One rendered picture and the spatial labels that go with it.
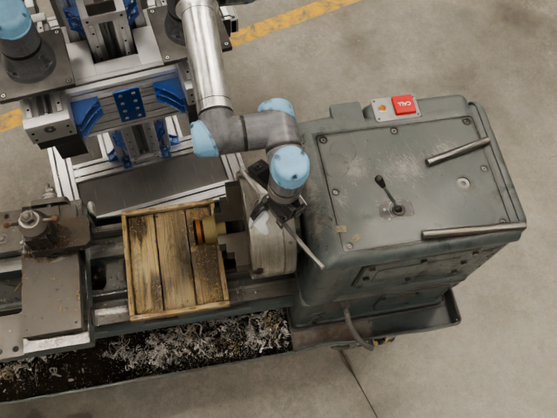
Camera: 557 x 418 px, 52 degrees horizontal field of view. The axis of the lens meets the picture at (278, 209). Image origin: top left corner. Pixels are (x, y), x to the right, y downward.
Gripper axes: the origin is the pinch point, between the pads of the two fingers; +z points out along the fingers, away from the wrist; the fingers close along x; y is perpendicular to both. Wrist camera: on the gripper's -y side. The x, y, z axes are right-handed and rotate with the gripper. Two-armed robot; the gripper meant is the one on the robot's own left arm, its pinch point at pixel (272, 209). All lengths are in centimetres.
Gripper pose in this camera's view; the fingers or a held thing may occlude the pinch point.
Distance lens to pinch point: 146.1
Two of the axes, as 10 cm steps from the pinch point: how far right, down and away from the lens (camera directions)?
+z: -0.8, 3.1, 9.5
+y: 6.0, 7.7, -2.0
